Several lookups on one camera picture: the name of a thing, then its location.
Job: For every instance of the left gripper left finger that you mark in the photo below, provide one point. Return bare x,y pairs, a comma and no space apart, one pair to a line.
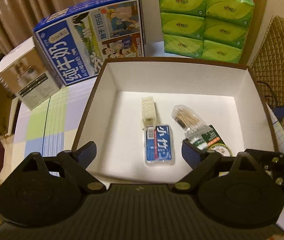
74,165

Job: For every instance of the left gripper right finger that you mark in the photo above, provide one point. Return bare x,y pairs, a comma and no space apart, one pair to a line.
202,162

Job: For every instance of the green card with small jar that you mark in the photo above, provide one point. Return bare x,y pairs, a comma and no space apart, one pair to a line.
207,138

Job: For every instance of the cotton swab bag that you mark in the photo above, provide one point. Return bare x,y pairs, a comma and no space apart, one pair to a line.
192,124

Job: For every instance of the blue tissue pack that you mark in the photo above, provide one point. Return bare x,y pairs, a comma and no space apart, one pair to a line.
159,145

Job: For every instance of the golden quilted chair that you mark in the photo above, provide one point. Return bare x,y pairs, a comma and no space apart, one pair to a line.
268,64

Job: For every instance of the brown white cardboard box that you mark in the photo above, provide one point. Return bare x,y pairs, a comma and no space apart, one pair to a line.
224,95

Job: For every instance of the small white product box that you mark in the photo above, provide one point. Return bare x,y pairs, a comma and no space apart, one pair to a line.
27,73

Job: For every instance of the blue milk carton box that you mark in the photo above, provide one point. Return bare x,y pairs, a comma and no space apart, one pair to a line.
77,40

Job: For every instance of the green tissue multipack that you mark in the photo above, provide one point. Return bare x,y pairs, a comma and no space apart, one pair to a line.
206,29

